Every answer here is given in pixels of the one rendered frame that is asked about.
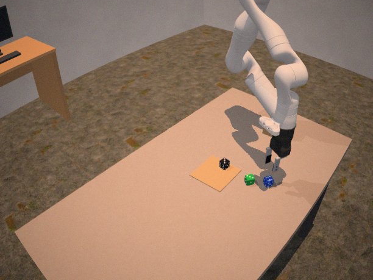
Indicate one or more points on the black die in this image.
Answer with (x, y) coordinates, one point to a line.
(224, 163)

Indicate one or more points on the blue die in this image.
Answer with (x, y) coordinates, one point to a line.
(268, 181)

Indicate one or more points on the orange flat square mat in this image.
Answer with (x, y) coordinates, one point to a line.
(214, 176)

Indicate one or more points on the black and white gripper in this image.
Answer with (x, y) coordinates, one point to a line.
(282, 129)

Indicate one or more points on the green die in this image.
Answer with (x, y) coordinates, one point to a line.
(249, 179)

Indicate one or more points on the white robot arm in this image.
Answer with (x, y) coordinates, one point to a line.
(292, 74)

